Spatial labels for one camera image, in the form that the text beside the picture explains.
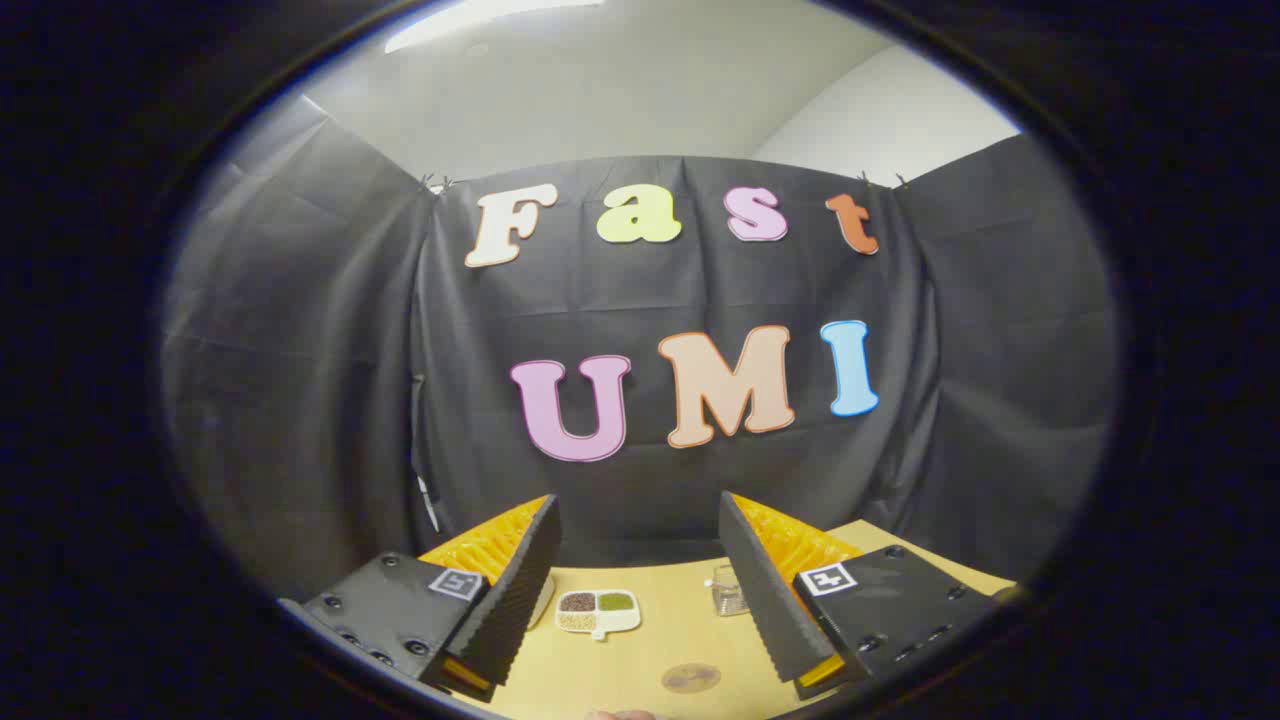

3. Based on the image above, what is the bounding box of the small ribbed clear glass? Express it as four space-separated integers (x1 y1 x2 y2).
712 565 751 617

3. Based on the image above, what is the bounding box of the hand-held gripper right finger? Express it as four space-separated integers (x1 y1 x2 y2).
718 490 1021 701

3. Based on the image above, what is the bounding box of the black backdrop cloth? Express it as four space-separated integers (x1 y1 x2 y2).
160 95 1119 601

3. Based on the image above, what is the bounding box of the white divided dish with grains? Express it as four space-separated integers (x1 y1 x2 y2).
555 589 642 641

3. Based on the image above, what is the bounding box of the wooden table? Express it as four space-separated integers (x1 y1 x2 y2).
470 518 1016 720

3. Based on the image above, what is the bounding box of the round wooden coaster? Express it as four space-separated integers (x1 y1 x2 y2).
660 662 723 695

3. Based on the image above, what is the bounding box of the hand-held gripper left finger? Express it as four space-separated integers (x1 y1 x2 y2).
278 493 563 703

